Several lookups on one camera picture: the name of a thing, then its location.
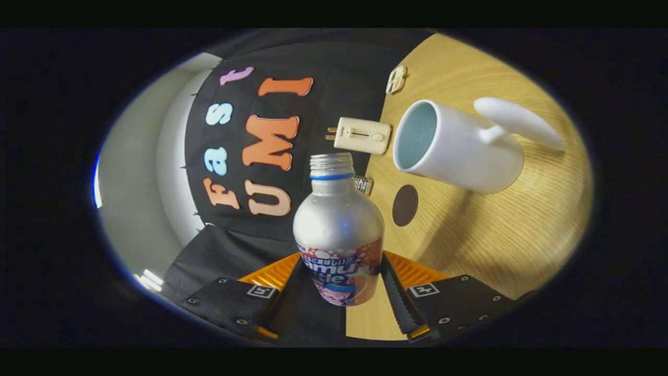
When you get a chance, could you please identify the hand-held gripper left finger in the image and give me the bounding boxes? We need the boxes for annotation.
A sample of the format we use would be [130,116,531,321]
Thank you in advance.
[177,252,314,345]

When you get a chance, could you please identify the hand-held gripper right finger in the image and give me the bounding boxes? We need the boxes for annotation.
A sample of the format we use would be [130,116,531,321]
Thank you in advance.
[380,251,538,344]

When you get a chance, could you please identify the silver bottle with pink label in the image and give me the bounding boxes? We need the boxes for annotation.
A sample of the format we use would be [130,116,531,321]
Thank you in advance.
[292,152,386,307]

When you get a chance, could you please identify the dark round coaster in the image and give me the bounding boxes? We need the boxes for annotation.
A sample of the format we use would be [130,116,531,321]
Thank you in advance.
[392,184,419,227]

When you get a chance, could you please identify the white cup with blue inside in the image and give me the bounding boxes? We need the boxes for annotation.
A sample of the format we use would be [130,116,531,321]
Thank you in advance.
[392,97,566,195]

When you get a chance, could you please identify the wooden table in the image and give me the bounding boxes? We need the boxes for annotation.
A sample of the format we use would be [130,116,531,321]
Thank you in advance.
[345,32,594,341]

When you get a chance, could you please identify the small ceiling light panel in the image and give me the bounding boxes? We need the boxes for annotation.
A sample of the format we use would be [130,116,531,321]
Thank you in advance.
[137,268,165,292]

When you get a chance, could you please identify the cream toaster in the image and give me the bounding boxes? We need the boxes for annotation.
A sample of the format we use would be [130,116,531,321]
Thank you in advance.
[334,116,392,155]

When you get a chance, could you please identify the wide ceiling light panel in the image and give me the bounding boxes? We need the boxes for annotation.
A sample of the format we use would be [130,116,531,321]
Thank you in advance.
[93,150,103,209]

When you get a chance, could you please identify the small white tray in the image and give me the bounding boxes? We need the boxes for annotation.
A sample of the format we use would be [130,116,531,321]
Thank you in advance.
[386,65,408,95]

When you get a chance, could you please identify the black backdrop cloth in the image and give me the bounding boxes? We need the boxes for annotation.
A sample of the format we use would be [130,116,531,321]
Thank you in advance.
[162,29,434,348]

